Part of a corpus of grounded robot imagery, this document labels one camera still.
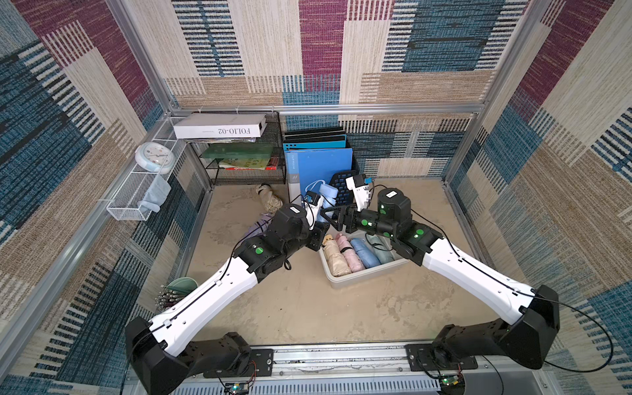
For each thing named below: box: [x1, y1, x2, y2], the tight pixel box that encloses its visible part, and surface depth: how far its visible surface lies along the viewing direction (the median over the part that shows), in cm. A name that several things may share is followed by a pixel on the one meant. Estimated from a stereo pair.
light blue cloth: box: [138, 173, 172, 214], surface depth 70 cm
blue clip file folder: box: [284, 147, 354, 205], surface depth 92 cm
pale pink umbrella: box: [335, 232, 366, 274], surface depth 89 cm
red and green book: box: [218, 157, 279, 171], surface depth 101 cm
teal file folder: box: [283, 134, 348, 153], surface depth 96 cm
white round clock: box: [134, 141, 176, 175], surface depth 76 cm
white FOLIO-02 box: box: [172, 113, 268, 140], surface depth 81 cm
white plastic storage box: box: [318, 232, 410, 289], surface depth 79 cm
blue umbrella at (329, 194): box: [316, 183, 339, 223], surface depth 67 cm
